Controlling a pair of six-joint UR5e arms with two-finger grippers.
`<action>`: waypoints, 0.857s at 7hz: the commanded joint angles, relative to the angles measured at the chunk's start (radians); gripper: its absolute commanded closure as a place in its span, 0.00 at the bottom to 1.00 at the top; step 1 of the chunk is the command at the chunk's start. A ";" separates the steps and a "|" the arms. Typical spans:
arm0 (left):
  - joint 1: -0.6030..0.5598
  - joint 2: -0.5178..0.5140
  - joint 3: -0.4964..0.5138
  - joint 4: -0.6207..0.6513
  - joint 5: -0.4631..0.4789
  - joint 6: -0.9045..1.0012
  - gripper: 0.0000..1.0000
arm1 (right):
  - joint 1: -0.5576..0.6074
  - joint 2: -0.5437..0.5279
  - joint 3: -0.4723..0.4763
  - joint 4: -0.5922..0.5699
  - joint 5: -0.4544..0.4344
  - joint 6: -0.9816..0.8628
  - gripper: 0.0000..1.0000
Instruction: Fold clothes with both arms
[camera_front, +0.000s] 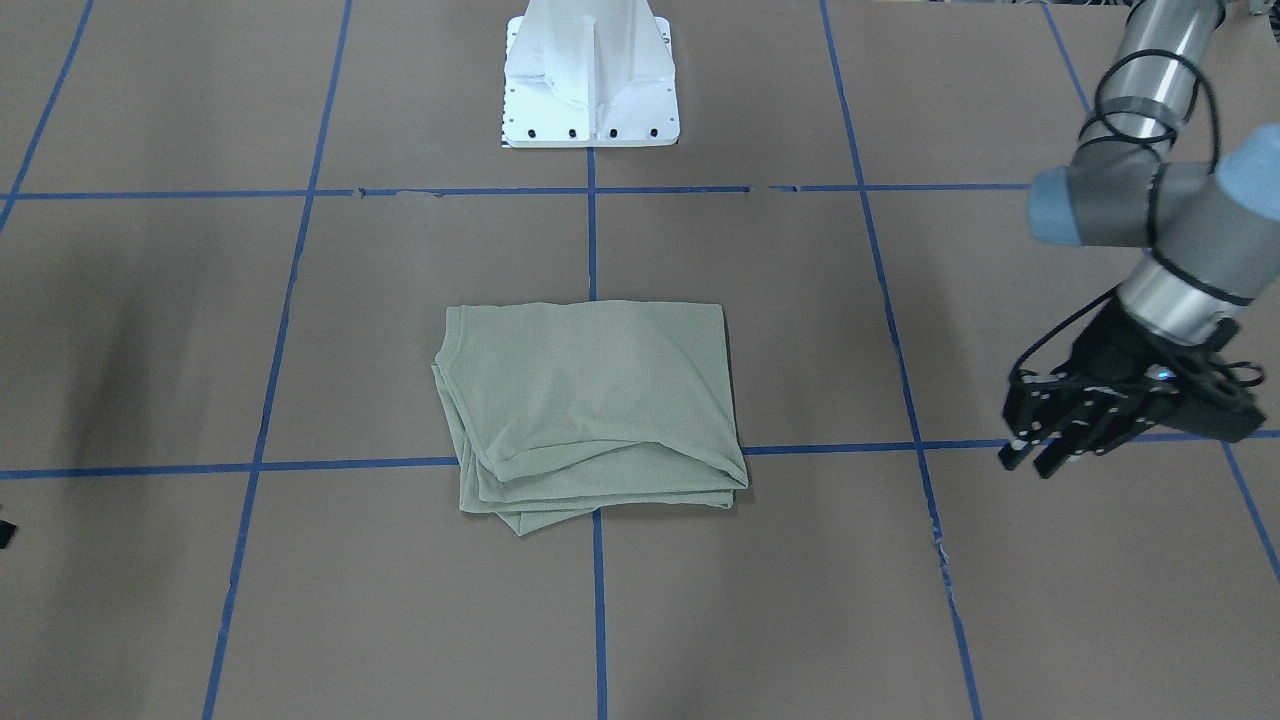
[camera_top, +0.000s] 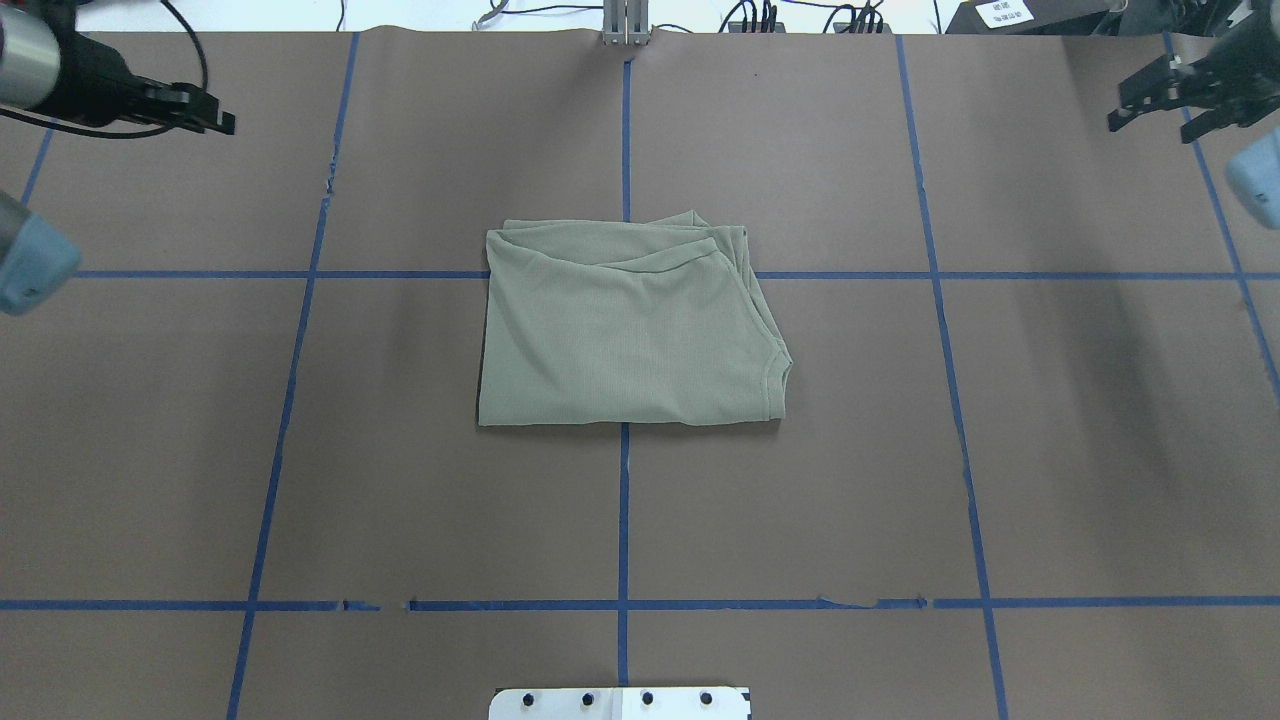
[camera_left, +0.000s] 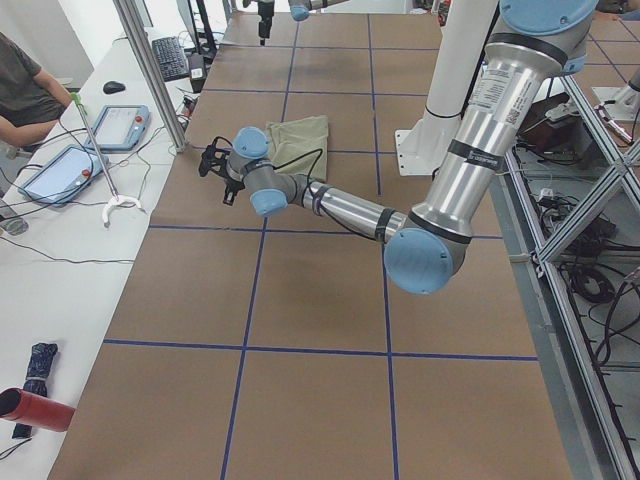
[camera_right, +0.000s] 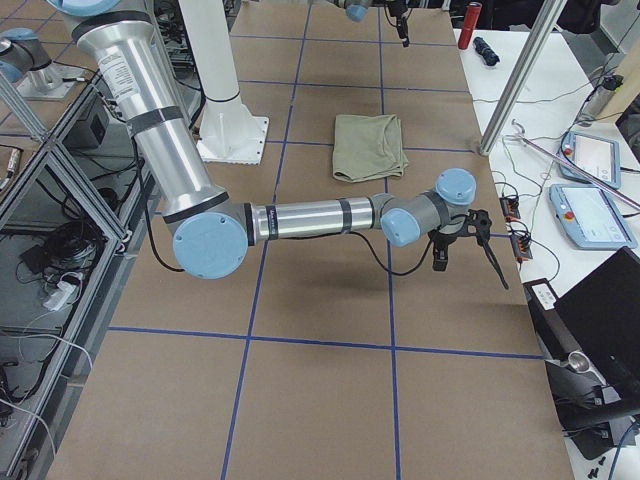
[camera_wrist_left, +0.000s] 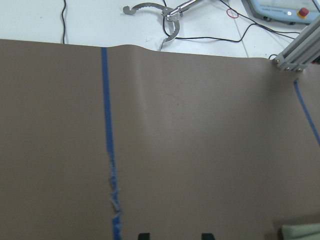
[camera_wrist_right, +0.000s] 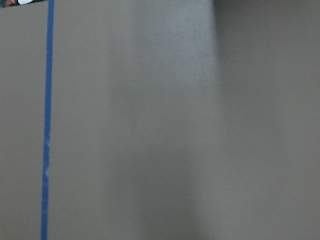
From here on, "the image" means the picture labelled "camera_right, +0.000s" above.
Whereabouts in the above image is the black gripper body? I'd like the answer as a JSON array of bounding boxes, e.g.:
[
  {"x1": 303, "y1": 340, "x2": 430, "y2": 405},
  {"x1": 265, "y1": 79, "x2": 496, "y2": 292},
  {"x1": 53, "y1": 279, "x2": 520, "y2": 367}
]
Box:
[
  {"x1": 430, "y1": 222, "x2": 463, "y2": 258},
  {"x1": 388, "y1": 0, "x2": 408, "y2": 35}
]

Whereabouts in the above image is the olive green long-sleeve shirt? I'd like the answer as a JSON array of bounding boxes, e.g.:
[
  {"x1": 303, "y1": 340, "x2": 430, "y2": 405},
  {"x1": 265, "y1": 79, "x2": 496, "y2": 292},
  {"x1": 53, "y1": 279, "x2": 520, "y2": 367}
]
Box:
[{"x1": 332, "y1": 114, "x2": 409, "y2": 183}]

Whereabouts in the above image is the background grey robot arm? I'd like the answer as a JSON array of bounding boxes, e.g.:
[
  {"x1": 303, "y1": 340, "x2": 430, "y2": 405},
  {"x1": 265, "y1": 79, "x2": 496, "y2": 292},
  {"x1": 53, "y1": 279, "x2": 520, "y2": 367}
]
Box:
[{"x1": 1, "y1": 28, "x2": 86, "y2": 100}]

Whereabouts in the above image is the red cylindrical tube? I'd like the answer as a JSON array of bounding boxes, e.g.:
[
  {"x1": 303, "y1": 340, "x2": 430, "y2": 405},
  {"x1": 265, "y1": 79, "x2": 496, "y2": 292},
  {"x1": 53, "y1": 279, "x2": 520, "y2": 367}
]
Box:
[{"x1": 457, "y1": 2, "x2": 482, "y2": 50}]

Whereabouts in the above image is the folded dark blue umbrella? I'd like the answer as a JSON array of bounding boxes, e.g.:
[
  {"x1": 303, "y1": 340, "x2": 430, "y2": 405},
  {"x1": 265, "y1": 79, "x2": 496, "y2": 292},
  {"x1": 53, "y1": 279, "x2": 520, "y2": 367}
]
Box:
[{"x1": 473, "y1": 37, "x2": 500, "y2": 67}]

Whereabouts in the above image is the black labelled box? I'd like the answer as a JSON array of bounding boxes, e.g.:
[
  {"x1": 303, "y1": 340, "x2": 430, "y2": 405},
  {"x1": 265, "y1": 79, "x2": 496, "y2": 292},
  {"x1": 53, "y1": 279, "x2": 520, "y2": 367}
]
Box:
[{"x1": 526, "y1": 279, "x2": 558, "y2": 311}]

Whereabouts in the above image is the metal reacher grabber stick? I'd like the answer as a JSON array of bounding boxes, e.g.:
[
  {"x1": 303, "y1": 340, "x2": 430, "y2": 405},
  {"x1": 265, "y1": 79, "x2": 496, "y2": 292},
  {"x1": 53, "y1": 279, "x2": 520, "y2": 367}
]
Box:
[{"x1": 511, "y1": 119, "x2": 639, "y2": 211}]

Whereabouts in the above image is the near blue teach pendant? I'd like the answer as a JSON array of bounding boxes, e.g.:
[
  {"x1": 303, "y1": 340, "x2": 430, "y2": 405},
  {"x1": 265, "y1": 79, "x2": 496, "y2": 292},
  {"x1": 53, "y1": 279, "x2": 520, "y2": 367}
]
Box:
[{"x1": 549, "y1": 184, "x2": 638, "y2": 251}]

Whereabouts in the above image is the blue teach pendant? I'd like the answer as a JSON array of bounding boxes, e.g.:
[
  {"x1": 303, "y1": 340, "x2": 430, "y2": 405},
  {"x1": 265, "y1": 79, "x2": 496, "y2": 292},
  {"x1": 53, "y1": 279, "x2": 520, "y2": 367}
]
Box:
[
  {"x1": 549, "y1": 184, "x2": 638, "y2": 251},
  {"x1": 558, "y1": 131, "x2": 621, "y2": 189}
]

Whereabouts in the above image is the black laptop computer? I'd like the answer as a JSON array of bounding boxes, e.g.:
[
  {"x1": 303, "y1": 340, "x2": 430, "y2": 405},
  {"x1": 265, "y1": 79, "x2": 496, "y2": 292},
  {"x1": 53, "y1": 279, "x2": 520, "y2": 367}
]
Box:
[{"x1": 524, "y1": 247, "x2": 639, "y2": 397}]

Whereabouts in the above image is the far blue teach pendant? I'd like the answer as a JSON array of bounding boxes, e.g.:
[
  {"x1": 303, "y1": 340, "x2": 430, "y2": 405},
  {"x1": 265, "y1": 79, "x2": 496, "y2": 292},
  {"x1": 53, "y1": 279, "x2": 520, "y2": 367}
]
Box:
[{"x1": 558, "y1": 131, "x2": 621, "y2": 189}]

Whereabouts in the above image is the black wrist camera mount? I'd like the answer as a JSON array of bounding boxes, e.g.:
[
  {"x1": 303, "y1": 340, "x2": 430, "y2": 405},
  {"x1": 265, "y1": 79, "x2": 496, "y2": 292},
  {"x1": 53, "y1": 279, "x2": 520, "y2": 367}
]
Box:
[{"x1": 458, "y1": 209, "x2": 492, "y2": 247}]

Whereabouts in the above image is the aluminium frame post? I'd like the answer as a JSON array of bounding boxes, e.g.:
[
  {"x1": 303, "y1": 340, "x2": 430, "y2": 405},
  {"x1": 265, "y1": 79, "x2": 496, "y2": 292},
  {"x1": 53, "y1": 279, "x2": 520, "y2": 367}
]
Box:
[{"x1": 478, "y1": 0, "x2": 567, "y2": 156}]

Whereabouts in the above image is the white pedestal column base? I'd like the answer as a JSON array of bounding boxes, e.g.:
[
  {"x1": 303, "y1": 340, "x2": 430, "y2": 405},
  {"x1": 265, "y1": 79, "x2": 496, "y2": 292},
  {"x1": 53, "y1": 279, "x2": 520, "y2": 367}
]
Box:
[{"x1": 179, "y1": 0, "x2": 269, "y2": 165}]

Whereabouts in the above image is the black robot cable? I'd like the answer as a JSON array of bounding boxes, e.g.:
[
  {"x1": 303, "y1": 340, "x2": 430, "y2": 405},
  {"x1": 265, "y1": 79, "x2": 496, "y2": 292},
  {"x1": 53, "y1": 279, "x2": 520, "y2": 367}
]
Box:
[{"x1": 147, "y1": 169, "x2": 510, "y2": 292}]

